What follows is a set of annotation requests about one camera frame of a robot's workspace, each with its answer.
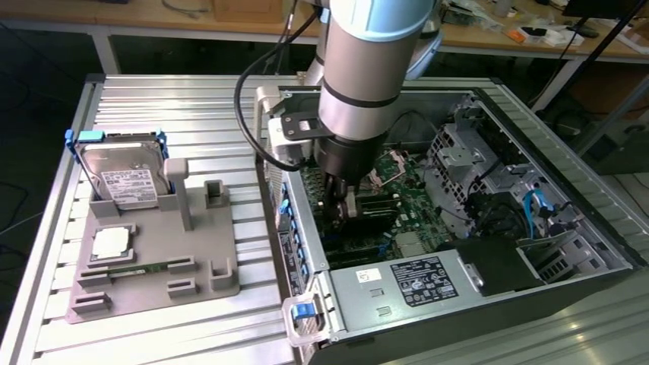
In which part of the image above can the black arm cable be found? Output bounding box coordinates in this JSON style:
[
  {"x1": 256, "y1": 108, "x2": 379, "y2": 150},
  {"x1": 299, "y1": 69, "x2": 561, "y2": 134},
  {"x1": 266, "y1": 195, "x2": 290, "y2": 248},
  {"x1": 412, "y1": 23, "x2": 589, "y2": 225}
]
[{"x1": 234, "y1": 0, "x2": 331, "y2": 172}]

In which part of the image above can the open black PC case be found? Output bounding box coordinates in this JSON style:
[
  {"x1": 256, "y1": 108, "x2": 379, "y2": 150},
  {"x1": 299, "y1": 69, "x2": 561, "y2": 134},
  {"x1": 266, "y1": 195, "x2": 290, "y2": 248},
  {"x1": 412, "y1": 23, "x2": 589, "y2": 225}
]
[{"x1": 252, "y1": 85, "x2": 649, "y2": 365}]

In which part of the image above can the black wire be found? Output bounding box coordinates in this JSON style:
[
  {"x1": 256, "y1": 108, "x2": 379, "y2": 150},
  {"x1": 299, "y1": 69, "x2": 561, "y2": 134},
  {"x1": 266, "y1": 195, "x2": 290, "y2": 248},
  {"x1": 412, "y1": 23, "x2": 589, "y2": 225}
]
[{"x1": 394, "y1": 109, "x2": 444, "y2": 146}]

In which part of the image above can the silver CPU chip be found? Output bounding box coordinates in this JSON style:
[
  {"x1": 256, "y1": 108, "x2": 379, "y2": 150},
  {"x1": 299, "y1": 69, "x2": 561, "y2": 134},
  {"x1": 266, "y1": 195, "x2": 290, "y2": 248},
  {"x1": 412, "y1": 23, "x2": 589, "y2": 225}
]
[{"x1": 91, "y1": 227, "x2": 135, "y2": 262}]

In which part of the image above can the silver chipset heatsink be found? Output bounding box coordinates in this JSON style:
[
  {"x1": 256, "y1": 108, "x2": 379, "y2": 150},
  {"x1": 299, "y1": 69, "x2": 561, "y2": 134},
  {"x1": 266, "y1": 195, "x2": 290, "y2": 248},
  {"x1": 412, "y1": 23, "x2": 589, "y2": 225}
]
[{"x1": 398, "y1": 233, "x2": 431, "y2": 260}]

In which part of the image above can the white box with black insert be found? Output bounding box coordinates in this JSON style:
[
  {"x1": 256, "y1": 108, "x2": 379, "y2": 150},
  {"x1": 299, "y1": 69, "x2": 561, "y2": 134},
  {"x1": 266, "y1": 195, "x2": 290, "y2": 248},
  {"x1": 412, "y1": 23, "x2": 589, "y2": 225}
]
[{"x1": 522, "y1": 25, "x2": 565, "y2": 47}]

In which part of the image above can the blue disk carrier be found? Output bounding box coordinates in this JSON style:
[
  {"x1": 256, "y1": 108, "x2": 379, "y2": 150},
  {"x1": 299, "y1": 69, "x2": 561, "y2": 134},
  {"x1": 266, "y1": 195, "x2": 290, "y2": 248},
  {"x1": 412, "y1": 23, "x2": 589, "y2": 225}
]
[{"x1": 64, "y1": 129, "x2": 172, "y2": 199}]

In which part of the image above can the gray power supply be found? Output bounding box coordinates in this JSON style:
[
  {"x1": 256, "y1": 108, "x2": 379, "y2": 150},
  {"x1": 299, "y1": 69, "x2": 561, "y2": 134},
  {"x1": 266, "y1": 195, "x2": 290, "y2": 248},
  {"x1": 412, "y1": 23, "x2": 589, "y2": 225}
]
[{"x1": 328, "y1": 249, "x2": 484, "y2": 332}]

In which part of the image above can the gray wrist camera mount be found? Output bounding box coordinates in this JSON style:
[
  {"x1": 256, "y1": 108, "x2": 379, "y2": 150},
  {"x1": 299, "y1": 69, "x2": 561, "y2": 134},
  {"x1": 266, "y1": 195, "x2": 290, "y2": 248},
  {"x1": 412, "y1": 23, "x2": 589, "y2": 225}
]
[{"x1": 267, "y1": 112, "x2": 334, "y2": 173}]

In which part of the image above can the white case foot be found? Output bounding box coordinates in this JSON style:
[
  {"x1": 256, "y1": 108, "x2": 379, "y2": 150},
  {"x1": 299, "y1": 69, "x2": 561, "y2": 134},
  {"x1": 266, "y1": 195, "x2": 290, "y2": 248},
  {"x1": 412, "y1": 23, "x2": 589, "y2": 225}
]
[
  {"x1": 255, "y1": 86, "x2": 287, "y2": 116},
  {"x1": 283, "y1": 294, "x2": 332, "y2": 345}
]

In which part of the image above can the gray parts rack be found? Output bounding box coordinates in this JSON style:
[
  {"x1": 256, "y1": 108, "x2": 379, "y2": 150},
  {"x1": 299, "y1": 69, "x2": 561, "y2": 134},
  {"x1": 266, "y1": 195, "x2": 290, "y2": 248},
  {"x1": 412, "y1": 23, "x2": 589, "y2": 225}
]
[{"x1": 66, "y1": 157, "x2": 243, "y2": 325}]

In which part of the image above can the black storage box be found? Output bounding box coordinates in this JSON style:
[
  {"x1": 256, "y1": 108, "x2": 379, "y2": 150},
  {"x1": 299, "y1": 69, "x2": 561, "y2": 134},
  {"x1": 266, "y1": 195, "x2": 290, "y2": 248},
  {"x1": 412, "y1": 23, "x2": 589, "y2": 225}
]
[{"x1": 583, "y1": 123, "x2": 649, "y2": 176}]

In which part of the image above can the green motherboard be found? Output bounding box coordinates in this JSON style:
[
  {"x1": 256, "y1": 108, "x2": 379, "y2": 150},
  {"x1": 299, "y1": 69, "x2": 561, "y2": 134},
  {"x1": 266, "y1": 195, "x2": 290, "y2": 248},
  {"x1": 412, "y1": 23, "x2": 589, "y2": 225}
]
[{"x1": 299, "y1": 143, "x2": 452, "y2": 268}]

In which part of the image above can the long wooden desk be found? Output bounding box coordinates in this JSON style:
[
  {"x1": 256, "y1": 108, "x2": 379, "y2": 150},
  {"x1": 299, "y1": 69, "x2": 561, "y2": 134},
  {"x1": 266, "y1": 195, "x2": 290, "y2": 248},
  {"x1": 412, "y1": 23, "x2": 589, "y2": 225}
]
[{"x1": 0, "y1": 0, "x2": 649, "y2": 111}]

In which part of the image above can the black monitor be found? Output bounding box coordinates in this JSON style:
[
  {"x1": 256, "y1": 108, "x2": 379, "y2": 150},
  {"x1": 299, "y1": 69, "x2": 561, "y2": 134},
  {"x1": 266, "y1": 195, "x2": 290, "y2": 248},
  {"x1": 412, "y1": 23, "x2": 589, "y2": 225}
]
[{"x1": 561, "y1": 0, "x2": 649, "y2": 38}]

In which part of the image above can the metal socket cover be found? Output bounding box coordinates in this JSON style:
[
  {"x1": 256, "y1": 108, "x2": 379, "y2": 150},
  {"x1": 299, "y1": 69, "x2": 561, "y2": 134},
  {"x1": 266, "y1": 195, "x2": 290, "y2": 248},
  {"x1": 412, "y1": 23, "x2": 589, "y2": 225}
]
[{"x1": 370, "y1": 149, "x2": 414, "y2": 180}]

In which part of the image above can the blue SATA wire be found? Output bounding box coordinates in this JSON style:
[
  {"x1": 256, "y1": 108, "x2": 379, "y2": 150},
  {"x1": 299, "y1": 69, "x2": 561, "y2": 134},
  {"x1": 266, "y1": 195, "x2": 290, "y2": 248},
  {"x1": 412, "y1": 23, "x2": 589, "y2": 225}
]
[{"x1": 524, "y1": 189, "x2": 555, "y2": 237}]

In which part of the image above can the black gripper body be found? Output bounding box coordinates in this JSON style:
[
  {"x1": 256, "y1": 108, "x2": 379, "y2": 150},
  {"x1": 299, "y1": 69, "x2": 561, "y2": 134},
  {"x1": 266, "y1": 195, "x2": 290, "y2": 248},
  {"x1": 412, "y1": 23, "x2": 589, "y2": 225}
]
[{"x1": 312, "y1": 130, "x2": 391, "y2": 183}]

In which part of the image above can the green RAM stick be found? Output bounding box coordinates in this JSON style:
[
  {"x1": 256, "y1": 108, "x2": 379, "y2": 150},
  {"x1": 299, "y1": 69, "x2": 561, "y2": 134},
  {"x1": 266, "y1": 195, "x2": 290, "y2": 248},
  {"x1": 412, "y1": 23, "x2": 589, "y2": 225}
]
[{"x1": 108, "y1": 263, "x2": 170, "y2": 277}]

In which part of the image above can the black plastic shroud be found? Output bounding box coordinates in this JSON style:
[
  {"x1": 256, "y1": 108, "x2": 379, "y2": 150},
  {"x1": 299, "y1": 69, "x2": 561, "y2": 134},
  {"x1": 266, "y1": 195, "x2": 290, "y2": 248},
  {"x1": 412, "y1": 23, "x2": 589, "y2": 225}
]
[{"x1": 452, "y1": 236, "x2": 548, "y2": 298}]

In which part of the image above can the silver hard disk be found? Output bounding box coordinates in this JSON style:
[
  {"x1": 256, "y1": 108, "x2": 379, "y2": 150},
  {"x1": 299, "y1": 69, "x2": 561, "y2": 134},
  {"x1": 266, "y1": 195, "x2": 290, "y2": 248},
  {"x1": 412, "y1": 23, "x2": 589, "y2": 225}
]
[{"x1": 75, "y1": 131, "x2": 170, "y2": 209}]

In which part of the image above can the long black expansion slot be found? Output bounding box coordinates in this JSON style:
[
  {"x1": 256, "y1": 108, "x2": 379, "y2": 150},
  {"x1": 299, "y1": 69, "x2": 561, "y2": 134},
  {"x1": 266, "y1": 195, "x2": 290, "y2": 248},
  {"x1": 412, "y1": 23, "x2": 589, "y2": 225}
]
[
  {"x1": 326, "y1": 243, "x2": 383, "y2": 254},
  {"x1": 328, "y1": 252, "x2": 387, "y2": 264}
]

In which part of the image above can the metal disk bay cage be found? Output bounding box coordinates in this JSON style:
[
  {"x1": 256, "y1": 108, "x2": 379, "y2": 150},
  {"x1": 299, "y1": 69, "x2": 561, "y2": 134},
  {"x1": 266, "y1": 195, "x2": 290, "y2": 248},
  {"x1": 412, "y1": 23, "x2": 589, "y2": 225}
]
[{"x1": 424, "y1": 120, "x2": 510, "y2": 230}]

